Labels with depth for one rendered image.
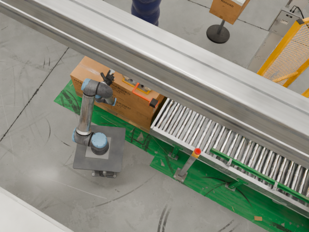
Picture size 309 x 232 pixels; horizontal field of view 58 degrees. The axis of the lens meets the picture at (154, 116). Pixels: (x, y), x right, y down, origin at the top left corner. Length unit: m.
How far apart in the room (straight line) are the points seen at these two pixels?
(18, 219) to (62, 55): 4.26
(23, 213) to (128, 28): 0.40
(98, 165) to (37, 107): 1.61
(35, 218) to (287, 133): 0.46
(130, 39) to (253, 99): 0.27
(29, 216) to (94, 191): 3.29
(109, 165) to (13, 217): 2.57
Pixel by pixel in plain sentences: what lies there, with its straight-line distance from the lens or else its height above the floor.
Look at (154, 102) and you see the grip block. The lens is 2.90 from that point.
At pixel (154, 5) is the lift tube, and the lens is 2.25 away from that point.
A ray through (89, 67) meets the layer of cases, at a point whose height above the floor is 0.54.
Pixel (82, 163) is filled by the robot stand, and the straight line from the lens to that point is 3.06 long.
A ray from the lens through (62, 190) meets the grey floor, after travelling 3.82.
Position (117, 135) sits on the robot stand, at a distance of 3.12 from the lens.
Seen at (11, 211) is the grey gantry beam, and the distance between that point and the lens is 0.48.
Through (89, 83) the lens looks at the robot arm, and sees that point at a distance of 2.49.
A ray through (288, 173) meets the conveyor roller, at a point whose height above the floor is 0.55.
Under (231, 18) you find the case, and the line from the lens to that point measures 4.37.
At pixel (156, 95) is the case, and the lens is 3.12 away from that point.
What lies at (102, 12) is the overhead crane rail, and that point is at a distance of 0.64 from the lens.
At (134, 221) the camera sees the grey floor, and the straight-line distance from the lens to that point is 3.68.
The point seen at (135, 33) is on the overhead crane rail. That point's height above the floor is 3.20.
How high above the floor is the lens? 3.67
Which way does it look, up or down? 65 degrees down
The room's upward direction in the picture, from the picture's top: 11 degrees clockwise
